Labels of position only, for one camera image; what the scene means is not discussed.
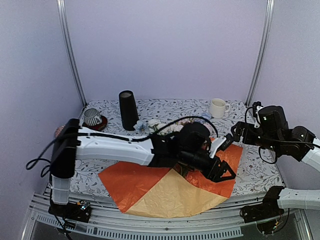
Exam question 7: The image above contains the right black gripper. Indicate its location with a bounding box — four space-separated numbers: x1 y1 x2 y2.
231 121 282 153

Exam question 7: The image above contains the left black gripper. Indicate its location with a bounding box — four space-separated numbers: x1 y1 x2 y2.
180 149 238 184

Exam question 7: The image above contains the orange yellow wrapping paper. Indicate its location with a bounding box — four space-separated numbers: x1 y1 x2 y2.
98 161 236 219

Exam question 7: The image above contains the white printed ribbon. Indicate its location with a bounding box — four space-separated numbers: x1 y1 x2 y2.
236 164 248 179

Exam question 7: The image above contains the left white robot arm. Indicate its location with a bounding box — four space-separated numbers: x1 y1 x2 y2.
49 118 236 217

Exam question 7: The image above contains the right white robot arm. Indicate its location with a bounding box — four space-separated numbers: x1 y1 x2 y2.
231 105 320 218

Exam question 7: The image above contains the tall black vase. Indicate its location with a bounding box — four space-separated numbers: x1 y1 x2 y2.
118 90 139 131

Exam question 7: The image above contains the white ceramic mug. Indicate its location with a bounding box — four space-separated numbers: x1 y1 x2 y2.
209 98 231 119

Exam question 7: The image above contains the floral patterned tablecloth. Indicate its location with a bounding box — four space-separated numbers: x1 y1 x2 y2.
70 99 283 198

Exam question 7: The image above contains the red round coaster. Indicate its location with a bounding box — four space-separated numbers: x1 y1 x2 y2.
87 115 108 132

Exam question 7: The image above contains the striped ceramic cup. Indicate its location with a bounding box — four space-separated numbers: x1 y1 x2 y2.
83 108 102 127

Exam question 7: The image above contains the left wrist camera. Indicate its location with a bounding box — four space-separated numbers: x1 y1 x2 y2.
209 133 234 159

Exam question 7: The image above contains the aluminium front rail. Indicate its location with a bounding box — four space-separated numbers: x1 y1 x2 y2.
22 192 312 240

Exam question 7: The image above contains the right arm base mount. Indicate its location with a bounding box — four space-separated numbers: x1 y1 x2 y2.
239 186 285 223

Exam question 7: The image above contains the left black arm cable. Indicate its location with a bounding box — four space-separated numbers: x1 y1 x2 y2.
26 116 220 178

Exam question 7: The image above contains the right aluminium frame post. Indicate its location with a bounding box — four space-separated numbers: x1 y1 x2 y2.
245 0 275 107

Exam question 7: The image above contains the aluminium frame post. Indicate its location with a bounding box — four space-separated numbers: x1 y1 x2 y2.
56 0 87 107
245 0 275 107

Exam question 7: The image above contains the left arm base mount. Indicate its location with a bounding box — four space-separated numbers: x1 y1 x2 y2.
48 200 92 223

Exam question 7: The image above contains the left aluminium frame post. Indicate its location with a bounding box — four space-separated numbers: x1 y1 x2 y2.
56 0 87 107

